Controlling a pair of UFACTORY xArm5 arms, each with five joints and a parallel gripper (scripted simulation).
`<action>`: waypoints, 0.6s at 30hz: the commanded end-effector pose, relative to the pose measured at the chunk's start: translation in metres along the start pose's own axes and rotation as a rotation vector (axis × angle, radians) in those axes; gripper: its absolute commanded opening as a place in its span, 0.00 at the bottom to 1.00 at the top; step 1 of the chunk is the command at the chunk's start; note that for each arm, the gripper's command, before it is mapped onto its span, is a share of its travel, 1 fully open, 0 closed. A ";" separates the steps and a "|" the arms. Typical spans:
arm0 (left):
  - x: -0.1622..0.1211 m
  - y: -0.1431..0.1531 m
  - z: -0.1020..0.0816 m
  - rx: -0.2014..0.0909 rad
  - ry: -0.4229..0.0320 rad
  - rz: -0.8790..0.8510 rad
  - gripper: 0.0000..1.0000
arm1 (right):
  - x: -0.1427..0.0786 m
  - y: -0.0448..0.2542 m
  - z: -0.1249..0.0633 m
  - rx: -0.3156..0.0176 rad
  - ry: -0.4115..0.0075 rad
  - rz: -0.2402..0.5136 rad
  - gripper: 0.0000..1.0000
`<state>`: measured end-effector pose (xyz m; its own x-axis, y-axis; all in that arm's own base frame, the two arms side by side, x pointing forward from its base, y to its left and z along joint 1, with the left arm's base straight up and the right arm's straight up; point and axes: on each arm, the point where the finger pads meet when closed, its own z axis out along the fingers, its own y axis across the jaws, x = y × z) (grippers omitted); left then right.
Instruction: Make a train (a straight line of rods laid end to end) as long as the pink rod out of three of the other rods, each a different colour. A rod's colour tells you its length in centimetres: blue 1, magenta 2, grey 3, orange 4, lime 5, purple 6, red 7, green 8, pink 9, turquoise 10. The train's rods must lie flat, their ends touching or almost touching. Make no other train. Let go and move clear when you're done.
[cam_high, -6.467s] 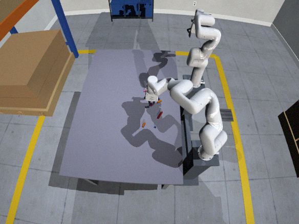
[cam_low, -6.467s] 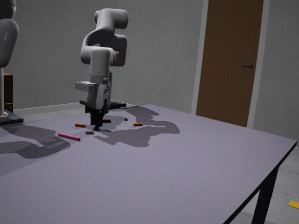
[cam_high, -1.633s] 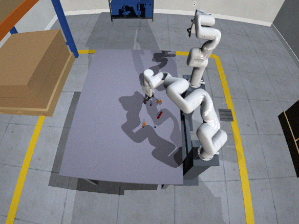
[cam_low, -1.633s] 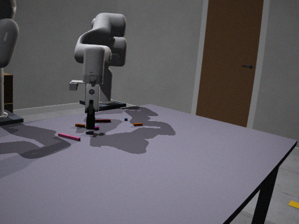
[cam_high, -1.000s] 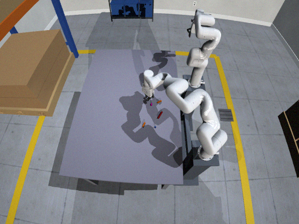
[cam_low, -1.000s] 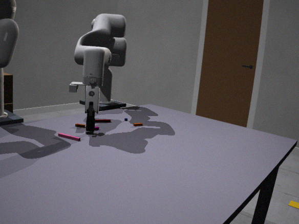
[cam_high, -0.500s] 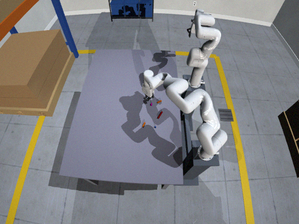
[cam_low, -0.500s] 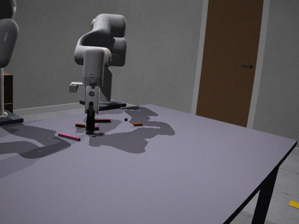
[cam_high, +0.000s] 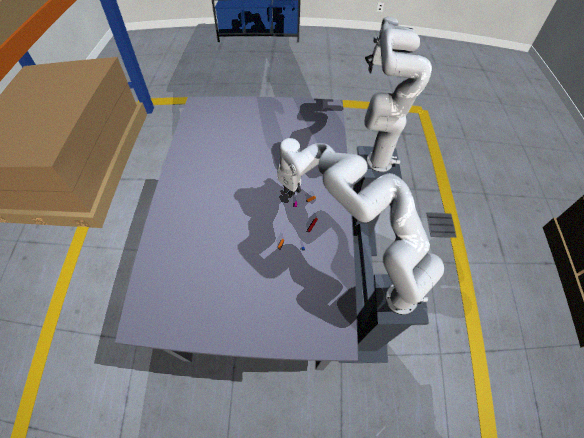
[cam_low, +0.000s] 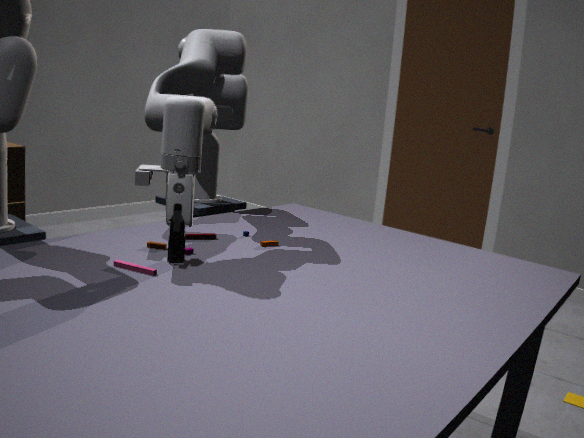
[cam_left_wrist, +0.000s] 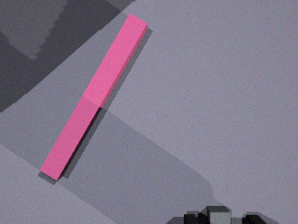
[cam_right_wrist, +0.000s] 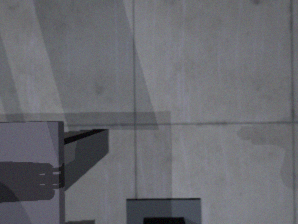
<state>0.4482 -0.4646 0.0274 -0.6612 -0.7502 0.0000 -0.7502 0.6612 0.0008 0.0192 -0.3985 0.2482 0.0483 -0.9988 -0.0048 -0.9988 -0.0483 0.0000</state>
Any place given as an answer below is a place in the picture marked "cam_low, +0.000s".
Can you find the red rod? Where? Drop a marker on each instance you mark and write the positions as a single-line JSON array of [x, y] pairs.
[[200, 236]]

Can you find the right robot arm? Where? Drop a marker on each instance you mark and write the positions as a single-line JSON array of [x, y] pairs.
[[18, 64]]

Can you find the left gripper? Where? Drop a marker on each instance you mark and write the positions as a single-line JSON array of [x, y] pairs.
[[181, 198]]

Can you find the orange rod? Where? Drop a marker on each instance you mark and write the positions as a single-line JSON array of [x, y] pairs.
[[156, 245], [269, 243]]

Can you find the pink rod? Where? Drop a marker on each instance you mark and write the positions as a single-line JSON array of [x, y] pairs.
[[135, 267]]

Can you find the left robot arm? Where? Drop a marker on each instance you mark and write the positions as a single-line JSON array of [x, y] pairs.
[[188, 141]]

